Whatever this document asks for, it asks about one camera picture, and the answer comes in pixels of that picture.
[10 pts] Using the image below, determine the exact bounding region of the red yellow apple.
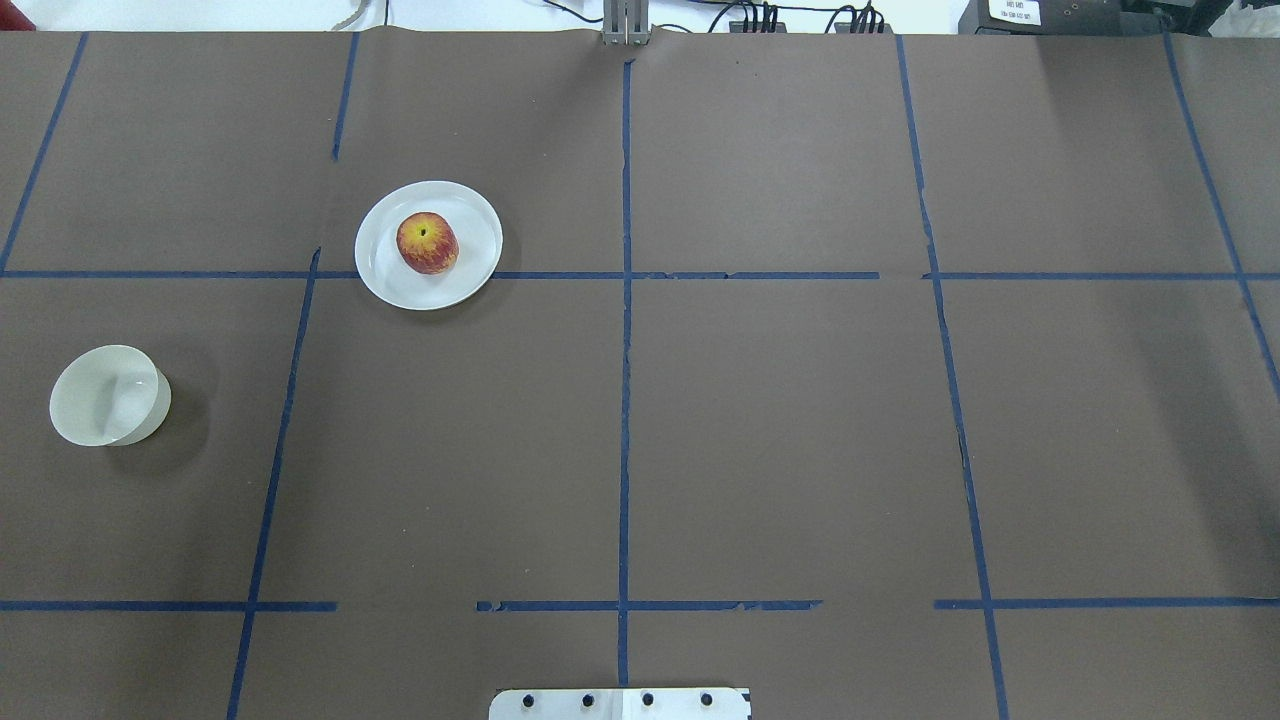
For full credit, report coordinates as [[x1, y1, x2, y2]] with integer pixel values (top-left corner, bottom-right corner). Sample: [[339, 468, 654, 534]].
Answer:
[[396, 211, 460, 275]]

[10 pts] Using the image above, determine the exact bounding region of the white round plate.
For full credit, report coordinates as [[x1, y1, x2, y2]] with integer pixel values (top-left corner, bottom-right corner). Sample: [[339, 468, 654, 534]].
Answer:
[[353, 179, 503, 310]]

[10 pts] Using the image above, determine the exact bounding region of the white bowl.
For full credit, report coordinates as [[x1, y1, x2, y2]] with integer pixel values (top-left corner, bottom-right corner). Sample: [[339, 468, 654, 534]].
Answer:
[[47, 345, 172, 447]]

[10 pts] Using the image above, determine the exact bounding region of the black power strip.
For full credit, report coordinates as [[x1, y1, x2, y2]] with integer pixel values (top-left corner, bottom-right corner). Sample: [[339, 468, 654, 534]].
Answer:
[[730, 6, 787, 35], [828, 8, 893, 35]]

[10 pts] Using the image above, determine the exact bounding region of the black box with label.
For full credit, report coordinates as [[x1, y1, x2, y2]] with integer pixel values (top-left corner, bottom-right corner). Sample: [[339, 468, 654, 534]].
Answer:
[[957, 1, 1123, 37]]

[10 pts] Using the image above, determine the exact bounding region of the grey aluminium camera post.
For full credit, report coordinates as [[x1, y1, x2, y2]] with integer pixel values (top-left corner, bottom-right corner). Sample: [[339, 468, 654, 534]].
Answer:
[[602, 0, 652, 46]]

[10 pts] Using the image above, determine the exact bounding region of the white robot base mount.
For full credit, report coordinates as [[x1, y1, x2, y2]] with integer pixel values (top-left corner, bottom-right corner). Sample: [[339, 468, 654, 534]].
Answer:
[[488, 687, 753, 719]]

